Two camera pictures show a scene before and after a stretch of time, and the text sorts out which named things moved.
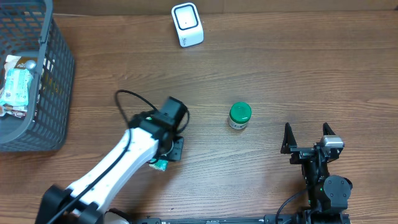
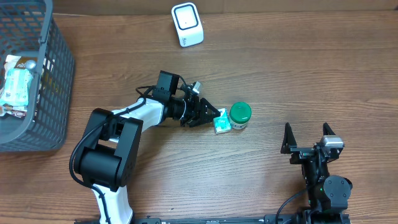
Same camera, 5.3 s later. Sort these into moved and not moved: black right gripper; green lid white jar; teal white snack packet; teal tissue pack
Moved: teal tissue pack
Not moved: teal white snack packet; black right gripper; green lid white jar
